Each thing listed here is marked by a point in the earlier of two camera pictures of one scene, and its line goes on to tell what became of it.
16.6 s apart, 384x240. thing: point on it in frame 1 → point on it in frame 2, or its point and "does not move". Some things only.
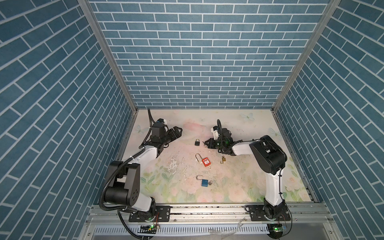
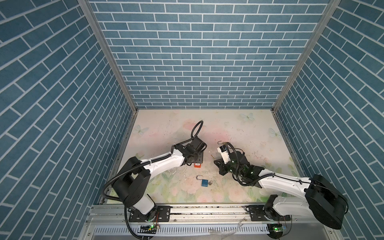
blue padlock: x=204 y=182 does not move
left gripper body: x=165 y=139 → x=198 y=158
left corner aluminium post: x=90 y=14 does not move
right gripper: x=210 y=145 → x=220 y=166
